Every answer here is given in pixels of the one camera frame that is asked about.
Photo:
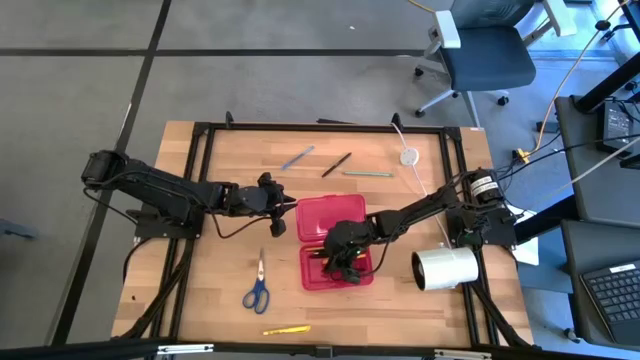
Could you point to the black desk leg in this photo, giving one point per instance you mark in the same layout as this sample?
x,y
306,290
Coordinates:
x,y
607,82

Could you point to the white navy office chair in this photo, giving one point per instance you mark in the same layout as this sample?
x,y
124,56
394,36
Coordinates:
x,y
487,57

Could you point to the yellow highlighter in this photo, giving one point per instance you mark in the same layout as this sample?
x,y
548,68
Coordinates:
x,y
287,330

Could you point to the black table frame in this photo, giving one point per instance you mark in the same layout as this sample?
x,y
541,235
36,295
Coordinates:
x,y
325,127

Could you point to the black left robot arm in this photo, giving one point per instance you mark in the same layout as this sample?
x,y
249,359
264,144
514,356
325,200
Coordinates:
x,y
160,187

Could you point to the pink translucent supply box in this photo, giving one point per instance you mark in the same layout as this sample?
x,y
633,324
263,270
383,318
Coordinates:
x,y
330,212

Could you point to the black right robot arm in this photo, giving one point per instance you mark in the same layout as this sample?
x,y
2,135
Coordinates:
x,y
425,202

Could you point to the black rig crossbar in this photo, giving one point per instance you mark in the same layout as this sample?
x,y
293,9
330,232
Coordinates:
x,y
75,350

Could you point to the light green pencil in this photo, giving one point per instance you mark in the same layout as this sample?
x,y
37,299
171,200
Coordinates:
x,y
367,174

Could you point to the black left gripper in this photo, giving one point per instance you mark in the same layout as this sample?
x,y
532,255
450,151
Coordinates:
x,y
252,197

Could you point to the black power adapter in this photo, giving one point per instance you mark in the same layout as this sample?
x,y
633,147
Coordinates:
x,y
614,125

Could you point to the white paper sheet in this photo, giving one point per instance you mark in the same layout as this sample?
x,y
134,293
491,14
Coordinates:
x,y
527,247

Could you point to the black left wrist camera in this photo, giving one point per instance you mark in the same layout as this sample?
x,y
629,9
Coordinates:
x,y
278,227

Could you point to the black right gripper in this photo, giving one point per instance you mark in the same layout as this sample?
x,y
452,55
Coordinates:
x,y
347,235

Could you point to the black keyboard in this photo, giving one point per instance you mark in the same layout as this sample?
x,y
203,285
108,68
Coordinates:
x,y
615,295

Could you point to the table-level camera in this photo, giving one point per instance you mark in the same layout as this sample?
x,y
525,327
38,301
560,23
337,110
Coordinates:
x,y
324,351

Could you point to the blue pen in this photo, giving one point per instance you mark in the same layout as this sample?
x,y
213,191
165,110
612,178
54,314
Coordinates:
x,y
297,157

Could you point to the dark grey desk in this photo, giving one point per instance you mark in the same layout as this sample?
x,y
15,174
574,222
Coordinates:
x,y
580,165
572,250

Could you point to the black marker white print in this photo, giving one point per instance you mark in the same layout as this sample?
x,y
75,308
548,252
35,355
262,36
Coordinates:
x,y
336,165

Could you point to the white desk lamp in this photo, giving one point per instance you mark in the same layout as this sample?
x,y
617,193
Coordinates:
x,y
447,267

